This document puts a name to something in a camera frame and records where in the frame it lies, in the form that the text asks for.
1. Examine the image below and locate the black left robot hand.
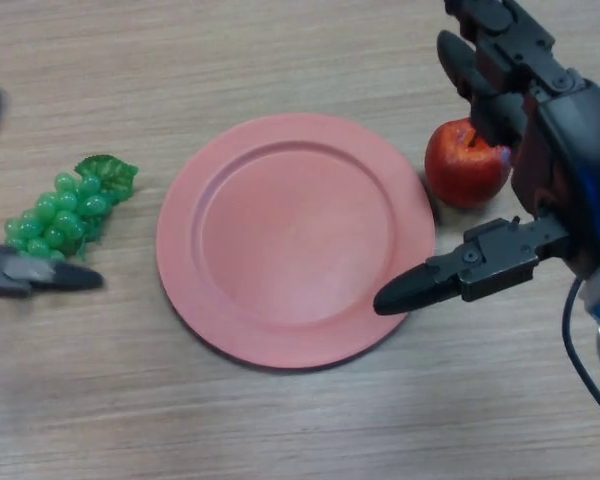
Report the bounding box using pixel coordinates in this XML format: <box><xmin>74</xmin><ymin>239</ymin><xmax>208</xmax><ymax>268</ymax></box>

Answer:
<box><xmin>0</xmin><ymin>32</ymin><xmax>105</xmax><ymax>300</ymax></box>

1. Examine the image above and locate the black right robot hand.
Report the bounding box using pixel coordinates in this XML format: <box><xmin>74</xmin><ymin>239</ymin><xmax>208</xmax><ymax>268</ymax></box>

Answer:
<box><xmin>373</xmin><ymin>0</ymin><xmax>600</xmax><ymax>317</ymax></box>

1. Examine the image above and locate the green plastic grape bunch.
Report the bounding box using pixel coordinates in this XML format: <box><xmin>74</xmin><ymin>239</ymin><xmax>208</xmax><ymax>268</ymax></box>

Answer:
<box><xmin>4</xmin><ymin>154</ymin><xmax>140</xmax><ymax>264</ymax></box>

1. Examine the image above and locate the pink round plate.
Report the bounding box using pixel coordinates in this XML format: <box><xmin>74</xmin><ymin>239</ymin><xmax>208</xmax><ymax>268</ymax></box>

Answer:
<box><xmin>155</xmin><ymin>113</ymin><xmax>437</xmax><ymax>371</ymax></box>

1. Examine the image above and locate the red apple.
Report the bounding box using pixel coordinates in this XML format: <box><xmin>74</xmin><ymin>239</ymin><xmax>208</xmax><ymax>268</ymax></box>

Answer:
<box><xmin>423</xmin><ymin>118</ymin><xmax>514</xmax><ymax>210</ymax></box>

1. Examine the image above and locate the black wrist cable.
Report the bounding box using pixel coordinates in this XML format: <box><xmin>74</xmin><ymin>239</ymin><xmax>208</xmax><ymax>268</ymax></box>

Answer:
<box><xmin>562</xmin><ymin>277</ymin><xmax>600</xmax><ymax>434</ymax></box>

